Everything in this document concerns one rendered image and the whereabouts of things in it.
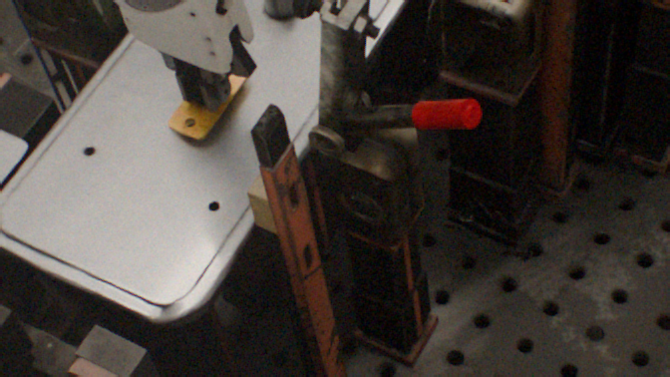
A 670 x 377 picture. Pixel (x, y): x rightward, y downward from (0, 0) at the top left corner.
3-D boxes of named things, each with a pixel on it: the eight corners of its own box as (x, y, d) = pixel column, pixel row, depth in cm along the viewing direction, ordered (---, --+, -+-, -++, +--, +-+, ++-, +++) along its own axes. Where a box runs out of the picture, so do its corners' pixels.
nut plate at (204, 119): (215, 58, 123) (213, 49, 122) (251, 72, 122) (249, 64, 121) (165, 127, 119) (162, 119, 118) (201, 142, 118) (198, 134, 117)
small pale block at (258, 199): (319, 357, 140) (266, 159, 110) (348, 371, 139) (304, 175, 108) (301, 385, 138) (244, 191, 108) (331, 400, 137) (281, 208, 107)
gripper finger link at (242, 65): (272, 58, 110) (243, 75, 115) (200, -7, 108) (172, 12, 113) (265, 69, 110) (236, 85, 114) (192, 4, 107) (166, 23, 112)
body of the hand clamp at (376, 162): (381, 295, 143) (348, 97, 114) (439, 321, 141) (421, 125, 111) (353, 341, 141) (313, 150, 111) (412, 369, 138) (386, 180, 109)
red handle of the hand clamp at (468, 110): (338, 92, 112) (481, 82, 100) (352, 110, 113) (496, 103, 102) (312, 129, 110) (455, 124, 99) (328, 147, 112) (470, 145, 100)
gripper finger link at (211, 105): (243, 50, 114) (256, 97, 119) (211, 37, 115) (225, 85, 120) (223, 78, 112) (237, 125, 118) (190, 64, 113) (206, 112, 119)
